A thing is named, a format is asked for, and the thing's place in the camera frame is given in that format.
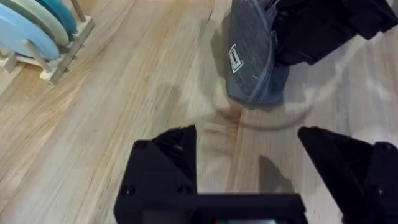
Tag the grey soft zip bag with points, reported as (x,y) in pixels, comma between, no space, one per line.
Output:
(248,59)

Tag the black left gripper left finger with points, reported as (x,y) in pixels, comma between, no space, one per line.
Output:
(161,168)

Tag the teal plate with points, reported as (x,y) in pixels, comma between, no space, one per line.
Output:
(62,14)

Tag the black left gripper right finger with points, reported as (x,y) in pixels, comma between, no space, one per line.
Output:
(357,174)

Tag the pale green plate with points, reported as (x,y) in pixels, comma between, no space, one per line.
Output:
(40,18)

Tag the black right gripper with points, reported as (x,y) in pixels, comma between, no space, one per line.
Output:
(373,15)

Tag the light blue plate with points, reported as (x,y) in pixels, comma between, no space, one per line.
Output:
(21,34)

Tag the wooden peg rack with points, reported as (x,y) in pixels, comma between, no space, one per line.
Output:
(70,49)

